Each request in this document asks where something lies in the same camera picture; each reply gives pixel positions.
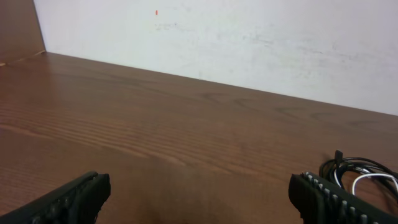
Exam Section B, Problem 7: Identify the thick black USB cable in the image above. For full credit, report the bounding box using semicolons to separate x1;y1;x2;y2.
319;150;398;206

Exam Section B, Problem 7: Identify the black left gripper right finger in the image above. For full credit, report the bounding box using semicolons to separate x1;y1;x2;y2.
289;172;397;224

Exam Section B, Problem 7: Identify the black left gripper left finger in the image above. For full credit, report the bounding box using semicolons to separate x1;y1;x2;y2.
1;171;111;224

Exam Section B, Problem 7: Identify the white USB cable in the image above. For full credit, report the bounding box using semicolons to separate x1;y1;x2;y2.
333;169;398;196

